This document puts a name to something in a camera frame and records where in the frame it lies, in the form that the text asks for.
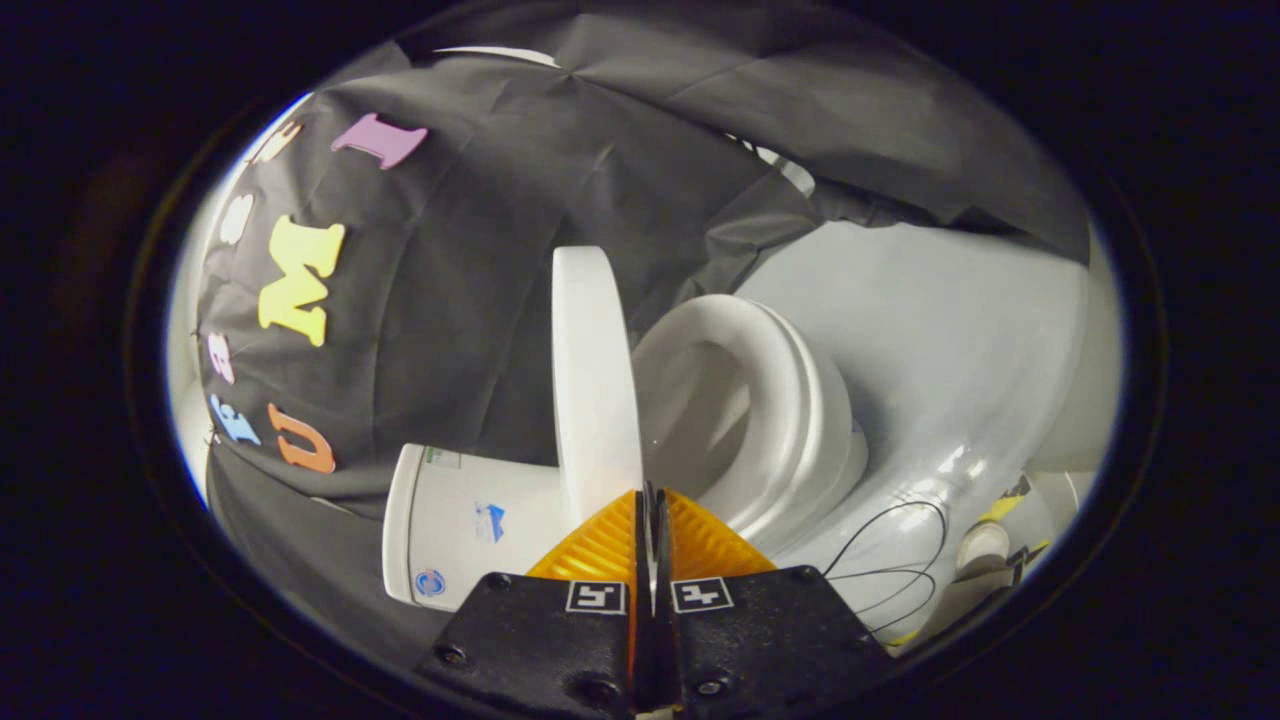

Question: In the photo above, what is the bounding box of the white round object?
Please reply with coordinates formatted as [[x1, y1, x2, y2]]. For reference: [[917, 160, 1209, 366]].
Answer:
[[955, 522, 1013, 576]]

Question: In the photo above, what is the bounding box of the thin black cable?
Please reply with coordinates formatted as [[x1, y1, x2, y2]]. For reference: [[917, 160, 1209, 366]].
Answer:
[[822, 500, 951, 638]]

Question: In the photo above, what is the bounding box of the black backdrop cloth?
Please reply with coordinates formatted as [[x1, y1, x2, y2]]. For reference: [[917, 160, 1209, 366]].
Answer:
[[195, 0, 1091, 666]]

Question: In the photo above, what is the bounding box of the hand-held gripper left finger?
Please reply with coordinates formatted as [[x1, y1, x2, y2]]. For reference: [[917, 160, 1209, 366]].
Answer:
[[418, 488, 657, 720]]

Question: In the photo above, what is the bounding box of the white toilet bowl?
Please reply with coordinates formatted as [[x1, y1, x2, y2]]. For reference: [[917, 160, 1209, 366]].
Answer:
[[760, 420, 871, 561]]

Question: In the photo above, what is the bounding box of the white toilet tank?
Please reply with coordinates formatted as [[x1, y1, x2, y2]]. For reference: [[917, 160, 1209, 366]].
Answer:
[[382, 443, 573, 612]]

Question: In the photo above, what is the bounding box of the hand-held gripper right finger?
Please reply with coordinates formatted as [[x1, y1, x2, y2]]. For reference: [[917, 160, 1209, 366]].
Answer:
[[652, 488, 896, 717]]

